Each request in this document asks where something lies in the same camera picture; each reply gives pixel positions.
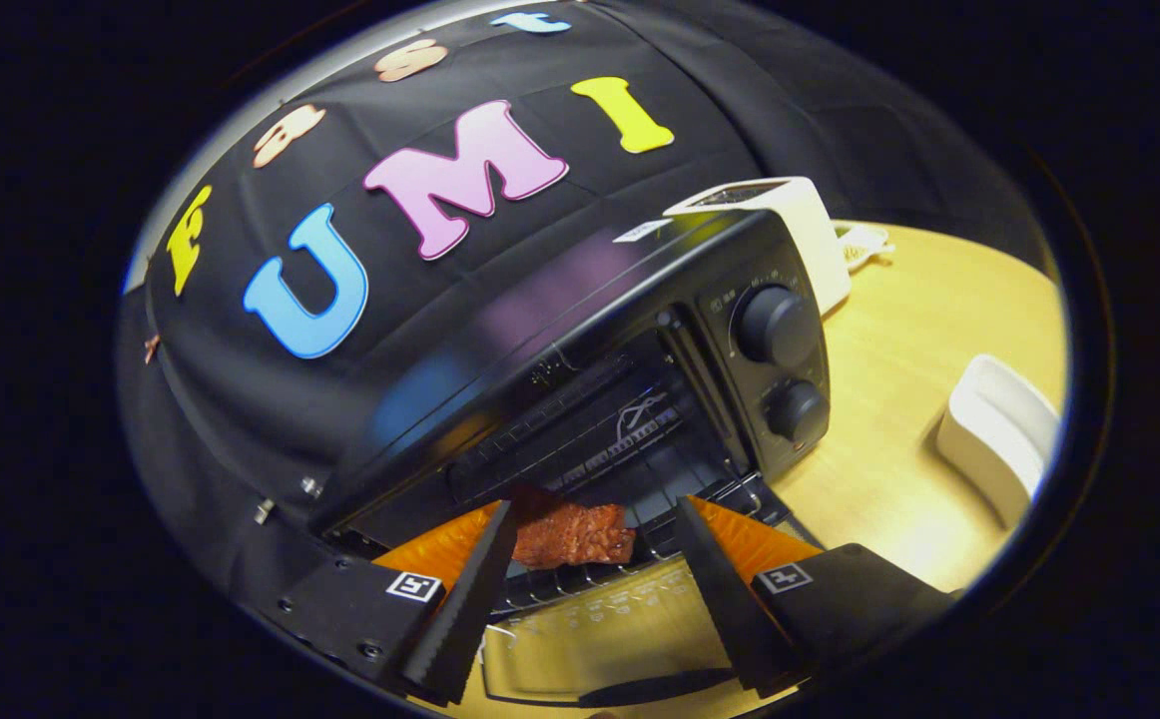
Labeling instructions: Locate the white rectangular food tray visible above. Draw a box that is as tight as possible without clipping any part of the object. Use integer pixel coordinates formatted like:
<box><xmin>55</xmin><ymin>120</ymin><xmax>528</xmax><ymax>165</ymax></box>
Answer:
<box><xmin>935</xmin><ymin>354</ymin><xmax>1062</xmax><ymax>530</ymax></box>

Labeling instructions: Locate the white pop-up toaster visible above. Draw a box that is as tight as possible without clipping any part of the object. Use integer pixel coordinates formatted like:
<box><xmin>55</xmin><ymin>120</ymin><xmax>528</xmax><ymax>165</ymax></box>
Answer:
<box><xmin>663</xmin><ymin>176</ymin><xmax>853</xmax><ymax>319</ymax></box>

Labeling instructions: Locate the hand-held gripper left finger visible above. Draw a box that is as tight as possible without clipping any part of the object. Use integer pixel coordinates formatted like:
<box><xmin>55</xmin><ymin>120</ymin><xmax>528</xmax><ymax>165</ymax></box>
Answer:
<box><xmin>281</xmin><ymin>499</ymin><xmax>519</xmax><ymax>707</ymax></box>

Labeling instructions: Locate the white divided dish with beans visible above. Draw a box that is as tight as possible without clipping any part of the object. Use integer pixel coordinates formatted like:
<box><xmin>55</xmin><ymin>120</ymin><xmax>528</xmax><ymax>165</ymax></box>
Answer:
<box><xmin>835</xmin><ymin>222</ymin><xmax>895</xmax><ymax>273</ymax></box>

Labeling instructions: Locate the black toaster oven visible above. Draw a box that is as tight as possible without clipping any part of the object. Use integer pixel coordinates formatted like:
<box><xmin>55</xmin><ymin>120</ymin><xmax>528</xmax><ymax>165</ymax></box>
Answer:
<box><xmin>308</xmin><ymin>208</ymin><xmax>833</xmax><ymax>710</ymax></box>

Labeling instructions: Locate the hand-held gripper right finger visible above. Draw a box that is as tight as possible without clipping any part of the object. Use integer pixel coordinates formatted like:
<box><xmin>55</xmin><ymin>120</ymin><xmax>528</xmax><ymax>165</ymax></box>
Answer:
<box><xmin>675</xmin><ymin>495</ymin><xmax>960</xmax><ymax>700</ymax></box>

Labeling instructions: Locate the brown steak piece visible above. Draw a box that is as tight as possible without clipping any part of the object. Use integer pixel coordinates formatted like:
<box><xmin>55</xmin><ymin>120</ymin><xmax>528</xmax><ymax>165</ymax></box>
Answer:
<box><xmin>510</xmin><ymin>484</ymin><xmax>637</xmax><ymax>570</ymax></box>

